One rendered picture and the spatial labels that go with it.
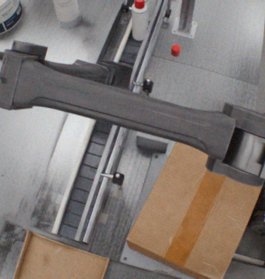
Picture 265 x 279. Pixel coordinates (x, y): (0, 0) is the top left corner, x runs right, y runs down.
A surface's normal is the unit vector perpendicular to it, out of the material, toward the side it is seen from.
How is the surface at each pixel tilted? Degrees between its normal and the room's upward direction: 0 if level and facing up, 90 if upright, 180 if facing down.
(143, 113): 35
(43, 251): 0
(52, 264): 0
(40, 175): 0
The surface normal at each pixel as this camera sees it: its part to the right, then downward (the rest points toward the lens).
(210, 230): -0.01, -0.36
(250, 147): -0.34, 0.11
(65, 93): 0.04, 0.23
